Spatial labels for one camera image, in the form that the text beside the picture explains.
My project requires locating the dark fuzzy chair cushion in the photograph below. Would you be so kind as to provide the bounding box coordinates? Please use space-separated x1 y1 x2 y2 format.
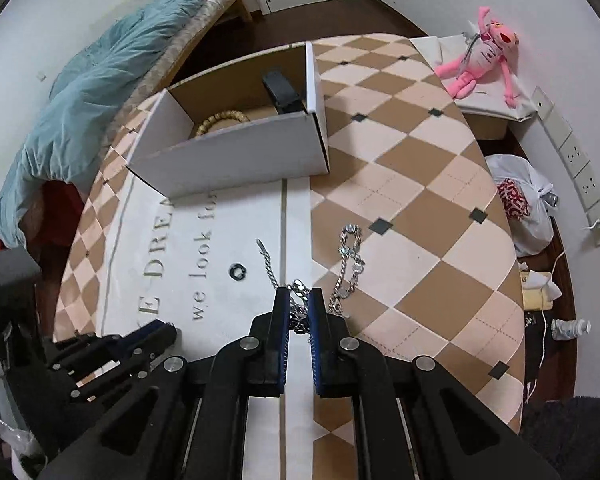
520 396 600 479

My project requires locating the silver link bracelet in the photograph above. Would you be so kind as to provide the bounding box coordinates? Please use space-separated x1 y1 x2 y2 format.
328 223 368 317

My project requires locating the pink panther plush toy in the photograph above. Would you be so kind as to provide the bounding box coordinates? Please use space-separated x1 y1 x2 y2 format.
434 6 519 108

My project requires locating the black smart band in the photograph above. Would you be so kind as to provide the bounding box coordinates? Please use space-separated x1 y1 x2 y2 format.
262 70 306 115

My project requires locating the teal blue duvet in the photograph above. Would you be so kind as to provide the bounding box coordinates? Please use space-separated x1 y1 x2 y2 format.
0 0 207 248

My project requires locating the white plastic shopping bag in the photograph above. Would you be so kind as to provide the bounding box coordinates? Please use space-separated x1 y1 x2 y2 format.
486 154 556 258

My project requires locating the bed with patterned mattress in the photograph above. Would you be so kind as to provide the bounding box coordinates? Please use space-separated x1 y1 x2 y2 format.
92 0 246 146

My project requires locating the silver chain necklace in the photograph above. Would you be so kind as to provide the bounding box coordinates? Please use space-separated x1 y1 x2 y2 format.
255 238 312 336

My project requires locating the checkered beige tablecloth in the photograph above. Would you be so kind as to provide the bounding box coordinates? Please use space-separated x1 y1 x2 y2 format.
54 34 524 479

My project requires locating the wall socket strip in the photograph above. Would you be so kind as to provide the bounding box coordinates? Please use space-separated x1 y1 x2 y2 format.
531 86 600 246

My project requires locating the white cardboard box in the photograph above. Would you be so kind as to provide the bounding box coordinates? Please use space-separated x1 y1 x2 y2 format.
126 41 330 198

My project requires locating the white cloth covered box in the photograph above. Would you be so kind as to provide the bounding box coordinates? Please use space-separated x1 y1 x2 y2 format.
411 34 536 141

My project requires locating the wooden bead bracelet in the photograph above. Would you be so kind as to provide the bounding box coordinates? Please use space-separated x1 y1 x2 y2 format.
194 109 252 138

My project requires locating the yellow tissue pack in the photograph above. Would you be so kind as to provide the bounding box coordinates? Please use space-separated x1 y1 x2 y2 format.
520 270 562 311

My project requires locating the small white bottle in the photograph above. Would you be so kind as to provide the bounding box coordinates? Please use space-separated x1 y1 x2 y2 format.
552 318 592 340

